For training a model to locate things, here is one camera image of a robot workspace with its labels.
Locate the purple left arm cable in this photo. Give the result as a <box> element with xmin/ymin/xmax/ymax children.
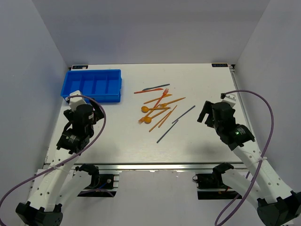
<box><xmin>0</xmin><ymin>95</ymin><xmax>107</xmax><ymax>208</ymax></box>

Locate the orange chopstick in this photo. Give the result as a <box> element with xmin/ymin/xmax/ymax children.
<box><xmin>149</xmin><ymin>105</ymin><xmax>177</xmax><ymax>132</ymax></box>
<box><xmin>158</xmin><ymin>110</ymin><xmax>173</xmax><ymax>128</ymax></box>

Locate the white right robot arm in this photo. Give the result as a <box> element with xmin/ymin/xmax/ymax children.
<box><xmin>197</xmin><ymin>101</ymin><xmax>301</xmax><ymax>226</ymax></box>

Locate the dark blue plastic knife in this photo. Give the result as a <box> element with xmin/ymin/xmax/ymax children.
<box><xmin>142</xmin><ymin>83</ymin><xmax>170</xmax><ymax>91</ymax></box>

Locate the red-orange plastic knife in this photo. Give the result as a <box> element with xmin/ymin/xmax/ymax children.
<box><xmin>134</xmin><ymin>88</ymin><xmax>163</xmax><ymax>94</ymax></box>

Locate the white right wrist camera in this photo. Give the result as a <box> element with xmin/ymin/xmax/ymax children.
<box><xmin>221</xmin><ymin>93</ymin><xmax>236</xmax><ymax>108</ymax></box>

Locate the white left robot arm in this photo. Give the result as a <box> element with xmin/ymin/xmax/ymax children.
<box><xmin>16</xmin><ymin>95</ymin><xmax>105</xmax><ymax>226</ymax></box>

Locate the black logo sticker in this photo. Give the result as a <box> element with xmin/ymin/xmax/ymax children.
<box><xmin>211</xmin><ymin>63</ymin><xmax>228</xmax><ymax>67</ymax></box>
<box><xmin>72</xmin><ymin>65</ymin><xmax>88</xmax><ymax>70</ymax></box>

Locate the red-orange plastic fork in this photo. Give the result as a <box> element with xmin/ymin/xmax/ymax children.
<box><xmin>153</xmin><ymin>89</ymin><xmax>169</xmax><ymax>108</ymax></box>

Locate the orange plastic knife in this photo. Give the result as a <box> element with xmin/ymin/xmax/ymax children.
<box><xmin>143</xmin><ymin>94</ymin><xmax>172</xmax><ymax>104</ymax></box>

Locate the black logo sticker right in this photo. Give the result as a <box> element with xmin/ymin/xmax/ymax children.
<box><xmin>211</xmin><ymin>63</ymin><xmax>228</xmax><ymax>67</ymax></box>

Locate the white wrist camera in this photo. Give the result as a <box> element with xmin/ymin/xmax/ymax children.
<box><xmin>221</xmin><ymin>93</ymin><xmax>236</xmax><ymax>108</ymax></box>
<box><xmin>65</xmin><ymin>90</ymin><xmax>86</xmax><ymax>111</ymax></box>

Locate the blue divided plastic tray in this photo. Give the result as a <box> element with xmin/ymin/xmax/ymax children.
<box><xmin>61</xmin><ymin>69</ymin><xmax>122</xmax><ymax>103</ymax></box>

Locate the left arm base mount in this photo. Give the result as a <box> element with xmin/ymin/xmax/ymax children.
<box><xmin>78</xmin><ymin>174</ymin><xmax>119</xmax><ymax>198</ymax></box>

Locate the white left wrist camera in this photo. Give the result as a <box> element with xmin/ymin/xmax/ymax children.
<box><xmin>65</xmin><ymin>90</ymin><xmax>86</xmax><ymax>111</ymax></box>

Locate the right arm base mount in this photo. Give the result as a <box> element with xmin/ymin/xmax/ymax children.
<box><xmin>192</xmin><ymin>173</ymin><xmax>238</xmax><ymax>200</ymax></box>

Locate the dark blue chopstick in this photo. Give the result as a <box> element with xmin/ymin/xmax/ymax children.
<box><xmin>172</xmin><ymin>105</ymin><xmax>196</xmax><ymax>124</ymax></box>
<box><xmin>156</xmin><ymin>120</ymin><xmax>179</xmax><ymax>144</ymax></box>

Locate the black logo sticker left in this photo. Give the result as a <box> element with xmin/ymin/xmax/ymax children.
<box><xmin>72</xmin><ymin>65</ymin><xmax>88</xmax><ymax>70</ymax></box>

